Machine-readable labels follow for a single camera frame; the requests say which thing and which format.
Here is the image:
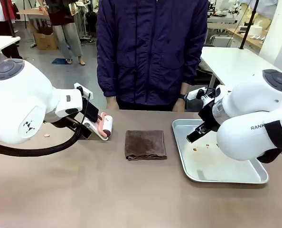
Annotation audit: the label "person's right hand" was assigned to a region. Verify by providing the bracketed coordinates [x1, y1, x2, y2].
[106, 95, 119, 111]

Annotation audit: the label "black sleeved cable hose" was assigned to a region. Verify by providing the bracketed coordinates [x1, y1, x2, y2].
[0, 115, 91, 157]

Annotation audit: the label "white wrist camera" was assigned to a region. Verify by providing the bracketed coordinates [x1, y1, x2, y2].
[74, 82, 93, 99]
[187, 87, 207, 101]

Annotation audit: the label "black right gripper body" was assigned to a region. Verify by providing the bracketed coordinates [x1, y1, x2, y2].
[197, 100, 221, 133]

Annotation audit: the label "brown cardboard box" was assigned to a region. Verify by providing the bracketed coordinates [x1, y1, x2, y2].
[29, 23, 59, 51]

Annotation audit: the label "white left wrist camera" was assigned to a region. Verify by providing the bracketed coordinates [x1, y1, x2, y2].
[74, 82, 93, 99]

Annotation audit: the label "person's left forearm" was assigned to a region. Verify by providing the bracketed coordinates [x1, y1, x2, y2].
[180, 82, 190, 95]

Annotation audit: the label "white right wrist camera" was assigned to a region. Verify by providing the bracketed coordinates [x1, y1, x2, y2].
[187, 87, 207, 101]

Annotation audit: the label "silver metal tray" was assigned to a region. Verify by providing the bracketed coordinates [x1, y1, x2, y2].
[171, 118, 269, 184]

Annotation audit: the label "white folded stand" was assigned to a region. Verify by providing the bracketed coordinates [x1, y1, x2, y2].
[81, 118, 110, 142]

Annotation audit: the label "black strap on arm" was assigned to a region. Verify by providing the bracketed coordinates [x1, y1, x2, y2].
[265, 119, 282, 151]

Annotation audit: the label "person in purple jacket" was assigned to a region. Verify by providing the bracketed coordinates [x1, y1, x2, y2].
[96, 0, 208, 105]

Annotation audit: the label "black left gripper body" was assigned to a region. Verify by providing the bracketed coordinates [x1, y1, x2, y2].
[83, 100, 101, 124]

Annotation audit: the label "brown towel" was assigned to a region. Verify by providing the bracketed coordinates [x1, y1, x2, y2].
[124, 129, 168, 162]

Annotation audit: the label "dark trousers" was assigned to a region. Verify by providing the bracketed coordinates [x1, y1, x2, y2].
[115, 95, 180, 112]

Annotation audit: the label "pink white lint roller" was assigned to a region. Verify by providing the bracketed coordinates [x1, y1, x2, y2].
[97, 112, 114, 139]

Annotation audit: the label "long black pole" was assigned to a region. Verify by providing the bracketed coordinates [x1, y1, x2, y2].
[239, 0, 261, 50]

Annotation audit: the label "wooden workbench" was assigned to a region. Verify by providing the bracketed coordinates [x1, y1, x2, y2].
[226, 26, 268, 50]

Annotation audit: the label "blue floor mat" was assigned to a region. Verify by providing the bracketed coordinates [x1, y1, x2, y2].
[51, 57, 68, 65]

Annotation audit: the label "small white table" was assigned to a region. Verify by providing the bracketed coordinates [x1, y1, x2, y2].
[0, 35, 21, 58]

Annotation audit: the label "bystander in grey trousers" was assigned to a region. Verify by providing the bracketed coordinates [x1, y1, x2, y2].
[44, 0, 86, 66]

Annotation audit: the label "short black pole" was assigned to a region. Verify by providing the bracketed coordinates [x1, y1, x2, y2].
[3, 0, 17, 38]

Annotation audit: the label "person's left hand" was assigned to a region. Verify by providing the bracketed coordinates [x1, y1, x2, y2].
[172, 98, 187, 112]

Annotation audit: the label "large white table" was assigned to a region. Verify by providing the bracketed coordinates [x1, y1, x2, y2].
[198, 46, 282, 86]

